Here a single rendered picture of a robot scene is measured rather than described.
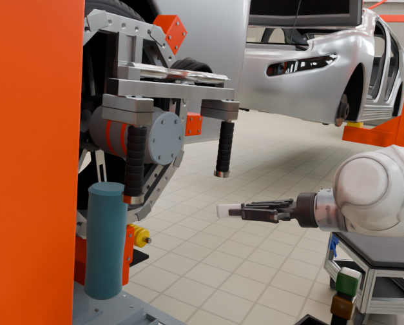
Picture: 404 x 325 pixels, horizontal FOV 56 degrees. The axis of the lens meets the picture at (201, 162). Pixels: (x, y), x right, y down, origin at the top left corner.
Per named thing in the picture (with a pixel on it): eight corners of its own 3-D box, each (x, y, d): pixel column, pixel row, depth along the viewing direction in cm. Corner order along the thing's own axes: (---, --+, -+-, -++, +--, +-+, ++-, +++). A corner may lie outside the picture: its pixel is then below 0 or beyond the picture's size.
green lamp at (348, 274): (338, 283, 78) (342, 265, 78) (359, 290, 76) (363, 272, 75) (333, 291, 75) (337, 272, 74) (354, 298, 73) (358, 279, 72)
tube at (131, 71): (122, 78, 95) (125, 33, 93) (185, 86, 85) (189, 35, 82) (61, 72, 80) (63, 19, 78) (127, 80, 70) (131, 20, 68)
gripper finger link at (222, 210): (245, 216, 89) (244, 217, 88) (218, 216, 92) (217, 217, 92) (243, 204, 89) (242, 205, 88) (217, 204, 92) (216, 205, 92)
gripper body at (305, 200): (321, 188, 84) (280, 189, 88) (312, 196, 76) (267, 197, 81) (325, 222, 84) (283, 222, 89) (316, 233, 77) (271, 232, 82)
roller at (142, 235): (91, 220, 133) (91, 204, 132) (155, 247, 117) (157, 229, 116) (77, 224, 128) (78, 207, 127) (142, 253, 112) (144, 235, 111)
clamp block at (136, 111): (119, 118, 78) (120, 92, 77) (153, 125, 74) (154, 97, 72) (100, 118, 74) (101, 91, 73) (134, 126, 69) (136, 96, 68)
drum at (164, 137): (124, 149, 109) (127, 99, 106) (183, 164, 98) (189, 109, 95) (84, 153, 97) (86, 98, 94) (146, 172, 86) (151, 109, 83)
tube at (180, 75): (172, 82, 111) (176, 44, 109) (229, 89, 101) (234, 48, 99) (129, 78, 97) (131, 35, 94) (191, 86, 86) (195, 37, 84)
